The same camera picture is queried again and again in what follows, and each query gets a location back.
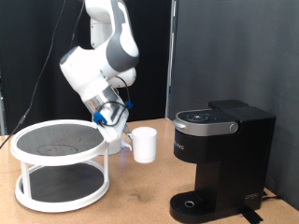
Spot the black power cord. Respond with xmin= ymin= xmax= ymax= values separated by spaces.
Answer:
xmin=262 ymin=189 xmax=283 ymax=203

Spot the white mug with handle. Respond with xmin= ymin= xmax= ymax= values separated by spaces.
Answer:
xmin=122 ymin=126 xmax=159 ymax=164

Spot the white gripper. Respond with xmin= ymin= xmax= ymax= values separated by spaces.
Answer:
xmin=93 ymin=102 xmax=135 ymax=145

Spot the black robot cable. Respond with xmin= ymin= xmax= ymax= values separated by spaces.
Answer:
xmin=0 ymin=0 xmax=134 ymax=148

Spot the black Keurig coffee machine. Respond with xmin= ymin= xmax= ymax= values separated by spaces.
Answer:
xmin=169 ymin=99 xmax=278 ymax=224

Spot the white two-tier turntable rack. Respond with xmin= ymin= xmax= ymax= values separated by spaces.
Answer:
xmin=9 ymin=119 xmax=111 ymax=215

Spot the black tape strip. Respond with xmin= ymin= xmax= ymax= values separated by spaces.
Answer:
xmin=240 ymin=205 xmax=264 ymax=224

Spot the grey metal frame post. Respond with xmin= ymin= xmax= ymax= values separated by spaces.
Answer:
xmin=0 ymin=69 xmax=7 ymax=137

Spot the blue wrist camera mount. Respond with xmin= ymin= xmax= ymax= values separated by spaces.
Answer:
xmin=92 ymin=110 xmax=109 ymax=126

